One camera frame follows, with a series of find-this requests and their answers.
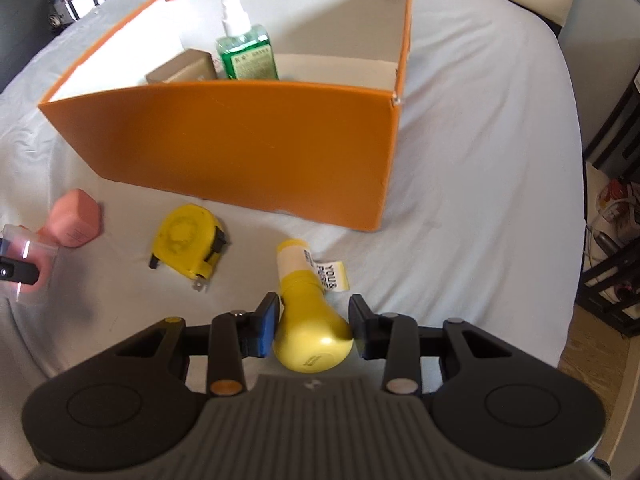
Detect red and white package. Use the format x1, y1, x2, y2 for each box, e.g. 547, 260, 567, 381
597, 182, 634, 222

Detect black metal rack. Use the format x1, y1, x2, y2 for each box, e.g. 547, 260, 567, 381
575, 242, 640, 335

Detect pink bottle with clear cap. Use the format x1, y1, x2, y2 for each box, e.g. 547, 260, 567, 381
0, 189, 101, 307

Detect gold textured box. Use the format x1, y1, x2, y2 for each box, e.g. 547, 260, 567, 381
145, 49, 219, 85

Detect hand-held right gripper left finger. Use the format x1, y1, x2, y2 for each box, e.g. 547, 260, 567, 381
115, 292, 281, 396

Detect orange cardboard box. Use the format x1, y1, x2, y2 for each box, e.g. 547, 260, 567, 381
39, 0, 416, 234

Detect green spray bottle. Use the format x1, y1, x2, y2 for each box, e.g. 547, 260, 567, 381
215, 0, 280, 81

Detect yellow bulb-shaped bottle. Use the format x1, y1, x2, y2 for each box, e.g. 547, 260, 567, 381
272, 239, 355, 374

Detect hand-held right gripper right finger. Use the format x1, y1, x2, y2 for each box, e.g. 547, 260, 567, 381
348, 294, 526, 395

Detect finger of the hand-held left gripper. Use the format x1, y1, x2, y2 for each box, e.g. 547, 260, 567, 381
0, 255, 40, 286

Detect yellow tape measure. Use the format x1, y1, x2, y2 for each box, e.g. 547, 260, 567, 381
148, 204, 230, 291

